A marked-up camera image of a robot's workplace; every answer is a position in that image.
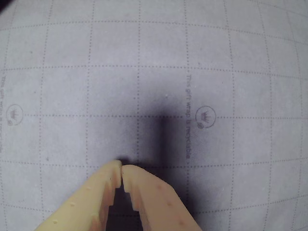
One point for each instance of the gridded gift wrap paper sheet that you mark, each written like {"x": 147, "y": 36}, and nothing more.
{"x": 72, "y": 72}

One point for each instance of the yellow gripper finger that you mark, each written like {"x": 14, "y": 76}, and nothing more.
{"x": 154, "y": 197}
{"x": 96, "y": 197}

